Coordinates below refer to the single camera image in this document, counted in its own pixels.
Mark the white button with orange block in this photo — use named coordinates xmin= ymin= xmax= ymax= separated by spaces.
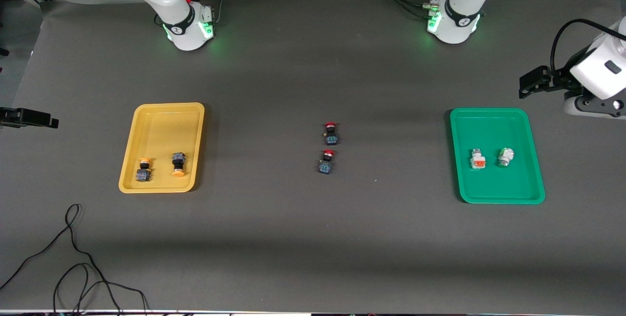
xmin=469 ymin=148 xmax=487 ymax=170

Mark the yellow push button switch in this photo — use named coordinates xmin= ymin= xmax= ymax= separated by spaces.
xmin=135 ymin=158 xmax=153 ymax=182
xmin=171 ymin=152 xmax=188 ymax=178

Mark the green plastic tray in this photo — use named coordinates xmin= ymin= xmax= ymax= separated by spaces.
xmin=449 ymin=108 xmax=546 ymax=204

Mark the yellow plastic tray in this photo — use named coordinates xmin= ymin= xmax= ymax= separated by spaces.
xmin=118 ymin=102 xmax=205 ymax=194

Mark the dark grey table mat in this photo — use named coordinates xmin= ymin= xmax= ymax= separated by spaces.
xmin=0 ymin=0 xmax=626 ymax=313

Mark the thin black loose cable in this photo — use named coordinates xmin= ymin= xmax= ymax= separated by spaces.
xmin=0 ymin=203 xmax=149 ymax=314

